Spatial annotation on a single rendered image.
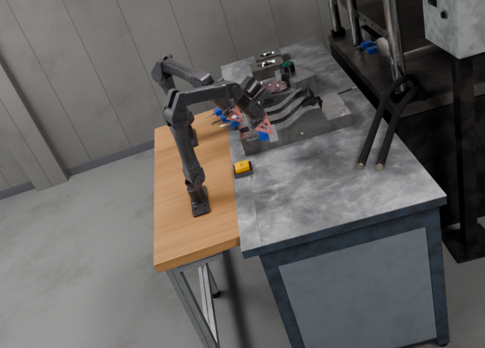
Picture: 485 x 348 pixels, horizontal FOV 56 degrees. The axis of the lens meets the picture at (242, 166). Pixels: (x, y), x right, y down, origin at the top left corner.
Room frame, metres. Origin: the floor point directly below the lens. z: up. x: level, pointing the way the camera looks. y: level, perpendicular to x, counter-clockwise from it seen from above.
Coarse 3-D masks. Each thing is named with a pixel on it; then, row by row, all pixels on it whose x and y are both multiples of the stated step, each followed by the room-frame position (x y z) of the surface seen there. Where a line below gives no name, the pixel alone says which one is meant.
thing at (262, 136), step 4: (268, 128) 1.71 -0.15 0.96; (272, 128) 1.70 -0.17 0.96; (260, 132) 1.72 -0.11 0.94; (264, 132) 1.71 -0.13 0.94; (276, 132) 1.68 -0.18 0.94; (256, 136) 1.71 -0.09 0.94; (260, 136) 1.69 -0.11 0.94; (264, 136) 1.69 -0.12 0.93; (268, 136) 1.69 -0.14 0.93; (272, 136) 1.69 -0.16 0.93; (276, 136) 1.68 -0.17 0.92; (248, 140) 1.71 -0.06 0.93; (260, 140) 1.69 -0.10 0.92; (264, 140) 1.69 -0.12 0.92; (272, 140) 1.69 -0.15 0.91; (276, 140) 1.68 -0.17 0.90
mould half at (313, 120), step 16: (288, 96) 2.06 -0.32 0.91; (304, 96) 1.95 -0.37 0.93; (336, 96) 1.99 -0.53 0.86; (288, 112) 1.92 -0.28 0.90; (304, 112) 1.80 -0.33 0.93; (320, 112) 1.79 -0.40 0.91; (336, 112) 1.84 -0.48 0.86; (240, 128) 1.94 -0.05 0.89; (288, 128) 1.81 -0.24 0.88; (304, 128) 1.80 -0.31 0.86; (320, 128) 1.79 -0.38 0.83; (336, 128) 1.79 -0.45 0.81; (256, 144) 1.82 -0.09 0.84; (272, 144) 1.81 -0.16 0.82
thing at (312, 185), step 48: (288, 48) 3.09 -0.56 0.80; (240, 144) 1.95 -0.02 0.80; (288, 144) 1.80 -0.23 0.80; (336, 144) 1.67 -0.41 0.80; (240, 192) 1.56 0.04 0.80; (288, 192) 1.45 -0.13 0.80; (336, 192) 1.35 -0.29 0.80; (384, 192) 1.26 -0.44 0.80; (432, 192) 1.18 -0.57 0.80; (240, 240) 1.26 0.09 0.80
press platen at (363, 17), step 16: (368, 0) 2.74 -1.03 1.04; (400, 0) 2.53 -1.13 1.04; (416, 0) 2.44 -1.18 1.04; (368, 16) 2.45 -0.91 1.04; (384, 16) 2.36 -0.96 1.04; (400, 16) 2.28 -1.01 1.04; (416, 16) 2.20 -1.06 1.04; (384, 32) 2.17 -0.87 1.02; (416, 32) 1.98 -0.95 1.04; (416, 48) 1.92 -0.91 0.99
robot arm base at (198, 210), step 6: (204, 186) 1.68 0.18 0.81; (192, 192) 1.56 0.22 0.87; (198, 192) 1.56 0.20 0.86; (204, 192) 1.59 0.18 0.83; (192, 198) 1.57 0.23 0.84; (198, 198) 1.56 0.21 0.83; (204, 198) 1.57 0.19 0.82; (192, 204) 1.57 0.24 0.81; (198, 204) 1.56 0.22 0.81; (204, 204) 1.54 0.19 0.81; (192, 210) 1.53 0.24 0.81; (198, 210) 1.52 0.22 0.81; (204, 210) 1.50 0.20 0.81; (198, 216) 1.49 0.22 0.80
